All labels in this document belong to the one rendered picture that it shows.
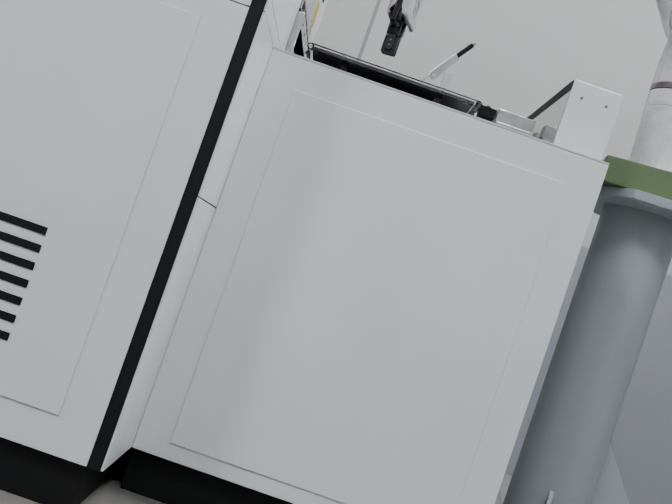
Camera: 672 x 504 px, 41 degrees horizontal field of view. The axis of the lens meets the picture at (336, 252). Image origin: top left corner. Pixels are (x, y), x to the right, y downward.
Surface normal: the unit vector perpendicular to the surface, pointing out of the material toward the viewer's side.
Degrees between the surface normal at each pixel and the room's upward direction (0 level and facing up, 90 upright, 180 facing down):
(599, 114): 90
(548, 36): 90
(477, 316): 90
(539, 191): 90
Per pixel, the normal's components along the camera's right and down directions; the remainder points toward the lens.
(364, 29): -0.14, -0.08
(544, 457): -0.63, -0.25
